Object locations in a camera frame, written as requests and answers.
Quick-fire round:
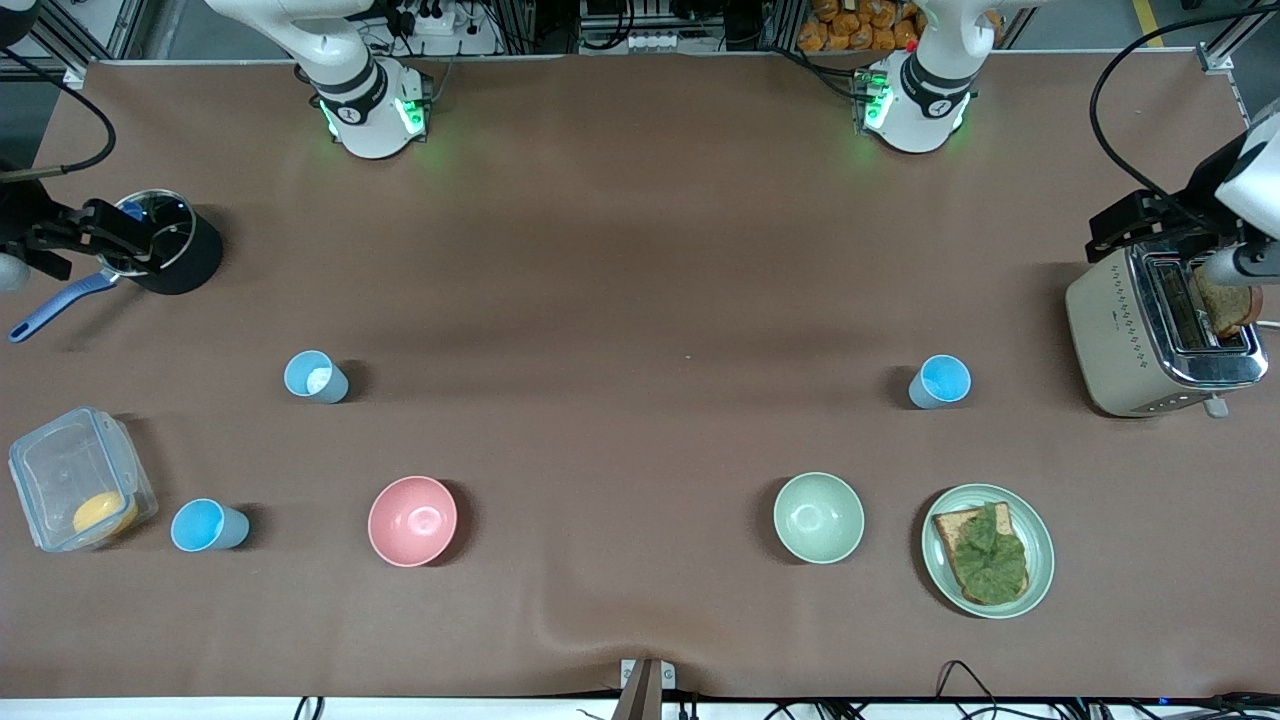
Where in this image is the blue plastic cup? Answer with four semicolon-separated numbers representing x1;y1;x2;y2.
908;354;972;411
283;350;351;405
170;498;251;553

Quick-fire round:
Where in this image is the glass lid with blue knob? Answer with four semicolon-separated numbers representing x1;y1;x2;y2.
112;190;197;274

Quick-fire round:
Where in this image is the beige chrome toaster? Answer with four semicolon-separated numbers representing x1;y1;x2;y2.
1065;235;1269;419

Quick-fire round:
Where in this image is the brown toast slice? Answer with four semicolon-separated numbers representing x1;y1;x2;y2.
1190;268;1263;339

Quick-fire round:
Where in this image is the clear plastic storage container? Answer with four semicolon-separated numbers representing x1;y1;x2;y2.
8;405;159;553

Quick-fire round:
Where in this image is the orange round food piece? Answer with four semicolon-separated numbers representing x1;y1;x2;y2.
72;490;139;537

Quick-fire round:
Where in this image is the pale green plate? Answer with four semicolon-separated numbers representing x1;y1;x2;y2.
921;484;1055;620

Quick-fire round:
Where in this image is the brown bread slice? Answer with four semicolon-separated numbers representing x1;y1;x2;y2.
932;502;1031;607

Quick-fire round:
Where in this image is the green lettuce leaf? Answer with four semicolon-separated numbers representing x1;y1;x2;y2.
950;503;1029;606

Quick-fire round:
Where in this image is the bag of orange buns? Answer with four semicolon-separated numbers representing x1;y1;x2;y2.
797;0;926;53

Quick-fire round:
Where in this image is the white power strip with plugs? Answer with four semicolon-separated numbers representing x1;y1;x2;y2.
385;0;459;39

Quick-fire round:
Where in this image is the pink bowl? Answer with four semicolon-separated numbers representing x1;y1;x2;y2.
367;475;459;568

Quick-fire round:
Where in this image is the pale green bowl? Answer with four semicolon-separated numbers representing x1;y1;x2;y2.
773;472;866;565

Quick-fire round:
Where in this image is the brown table mat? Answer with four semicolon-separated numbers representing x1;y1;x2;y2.
0;52;1280;701

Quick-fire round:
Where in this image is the black pot with blue handle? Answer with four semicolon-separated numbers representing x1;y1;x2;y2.
8;188;226;344

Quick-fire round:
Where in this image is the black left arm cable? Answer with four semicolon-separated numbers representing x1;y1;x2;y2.
1088;8;1280;226

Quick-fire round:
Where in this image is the aluminium frame rack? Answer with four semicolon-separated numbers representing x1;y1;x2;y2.
495;0;801;56

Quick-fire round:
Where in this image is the black looped cable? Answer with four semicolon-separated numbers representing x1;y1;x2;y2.
934;659;1003;720

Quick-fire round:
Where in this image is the metal camera mount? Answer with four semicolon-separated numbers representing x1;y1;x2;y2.
618;657;677;720

